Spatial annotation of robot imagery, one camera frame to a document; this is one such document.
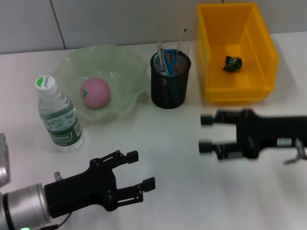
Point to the green plastic wrapper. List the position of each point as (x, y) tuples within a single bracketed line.
[(232, 63)]

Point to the green wavy glass fruit bowl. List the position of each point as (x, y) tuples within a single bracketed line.
[(124, 79)]

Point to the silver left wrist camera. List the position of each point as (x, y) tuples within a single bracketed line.
[(4, 163)]

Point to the clear green-label water bottle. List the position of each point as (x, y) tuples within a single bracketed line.
[(57, 112)]

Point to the clear plastic ruler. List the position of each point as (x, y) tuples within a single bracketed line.
[(184, 38)]

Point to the blue scissors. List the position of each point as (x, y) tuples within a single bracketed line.
[(170, 62)]

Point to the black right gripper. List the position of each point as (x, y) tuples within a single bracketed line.
[(271, 134)]

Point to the yellow plastic bin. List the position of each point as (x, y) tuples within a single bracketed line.
[(237, 83)]

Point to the pink toy peach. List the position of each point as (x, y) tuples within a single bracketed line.
[(96, 92)]

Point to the black mesh pen holder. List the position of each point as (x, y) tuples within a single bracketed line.
[(177, 91)]

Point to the grey transparent pen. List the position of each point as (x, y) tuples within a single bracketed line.
[(161, 57)]

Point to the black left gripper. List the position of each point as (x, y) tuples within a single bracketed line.
[(79, 191)]

